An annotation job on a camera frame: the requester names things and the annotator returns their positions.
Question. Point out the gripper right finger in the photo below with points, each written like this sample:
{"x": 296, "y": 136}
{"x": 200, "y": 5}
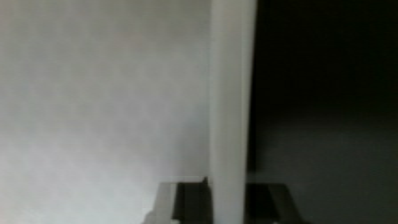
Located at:
{"x": 271, "y": 207}

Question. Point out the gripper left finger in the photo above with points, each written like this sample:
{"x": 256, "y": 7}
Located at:
{"x": 178, "y": 208}

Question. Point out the white desk top tray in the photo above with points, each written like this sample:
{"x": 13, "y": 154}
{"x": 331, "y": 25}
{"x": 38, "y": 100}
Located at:
{"x": 123, "y": 89}

